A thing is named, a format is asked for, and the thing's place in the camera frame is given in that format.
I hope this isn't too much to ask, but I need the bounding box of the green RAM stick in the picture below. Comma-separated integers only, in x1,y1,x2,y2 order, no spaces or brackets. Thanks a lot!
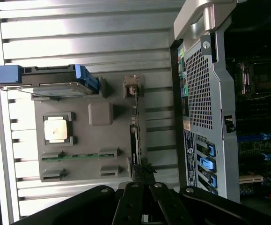
43,153,115,161

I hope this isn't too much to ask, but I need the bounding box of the grey plastic parts rack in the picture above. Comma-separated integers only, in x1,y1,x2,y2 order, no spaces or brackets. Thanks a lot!
31,74,150,184

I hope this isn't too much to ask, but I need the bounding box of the beige expansion slot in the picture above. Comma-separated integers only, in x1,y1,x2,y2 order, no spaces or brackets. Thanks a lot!
239,172,264,185

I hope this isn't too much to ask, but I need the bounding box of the silver CPU chip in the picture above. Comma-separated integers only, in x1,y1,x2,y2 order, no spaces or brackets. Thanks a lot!
44,116,69,141

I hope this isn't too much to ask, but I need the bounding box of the open black PC case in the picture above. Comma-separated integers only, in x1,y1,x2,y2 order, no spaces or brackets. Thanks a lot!
169,0,271,213

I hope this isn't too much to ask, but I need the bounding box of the long blue expansion slot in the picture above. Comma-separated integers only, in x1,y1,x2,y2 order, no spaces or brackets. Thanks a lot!
237,128,271,143

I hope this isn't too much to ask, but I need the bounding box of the green motherboard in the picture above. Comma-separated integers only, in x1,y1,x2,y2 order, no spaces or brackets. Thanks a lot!
226,55,271,207

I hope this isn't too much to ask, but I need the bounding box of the hard disk in blue caddy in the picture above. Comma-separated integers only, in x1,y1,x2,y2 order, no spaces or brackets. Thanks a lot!
0,64,101,97

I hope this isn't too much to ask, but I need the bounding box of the CPU socket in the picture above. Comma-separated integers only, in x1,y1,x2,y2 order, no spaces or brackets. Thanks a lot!
237,57,271,97

